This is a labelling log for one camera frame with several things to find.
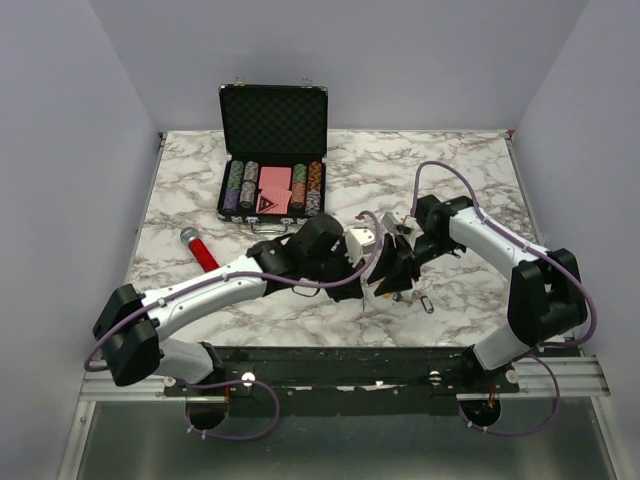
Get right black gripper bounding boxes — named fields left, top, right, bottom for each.
left=366, top=232, right=461, bottom=297

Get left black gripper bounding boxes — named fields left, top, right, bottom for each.
left=304, top=243, right=367, bottom=303

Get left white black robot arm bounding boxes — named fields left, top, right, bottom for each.
left=93, top=214, right=381, bottom=395

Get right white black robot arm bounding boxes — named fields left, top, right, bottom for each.
left=368, top=195, right=587, bottom=392

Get black key tag with key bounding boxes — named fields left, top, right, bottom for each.
left=391, top=290, right=435, bottom=314

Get pink playing card deck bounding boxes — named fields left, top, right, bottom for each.
left=258, top=166, right=292, bottom=190

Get black poker chip case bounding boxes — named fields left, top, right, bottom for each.
left=216, top=81, right=329, bottom=233

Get red toy microphone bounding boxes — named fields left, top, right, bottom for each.
left=180, top=227, right=219, bottom=272

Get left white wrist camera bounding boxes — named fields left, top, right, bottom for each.
left=344, top=226, right=378, bottom=267

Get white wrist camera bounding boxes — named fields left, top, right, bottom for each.
left=382, top=212, right=415, bottom=237
left=344, top=226, right=378, bottom=267

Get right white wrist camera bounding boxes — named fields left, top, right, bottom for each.
left=382, top=212, right=415, bottom=237

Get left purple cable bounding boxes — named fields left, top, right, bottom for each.
left=84, top=210, right=386, bottom=442

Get purple cable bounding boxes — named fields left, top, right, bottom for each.
left=84, top=210, right=386, bottom=442
left=410, top=161, right=597, bottom=437

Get black mounting base rail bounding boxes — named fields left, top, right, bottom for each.
left=164, top=344, right=586, bottom=419

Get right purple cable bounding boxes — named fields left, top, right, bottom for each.
left=410, top=161, right=597, bottom=437

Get aluminium frame rail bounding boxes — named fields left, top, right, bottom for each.
left=79, top=357, right=610, bottom=403

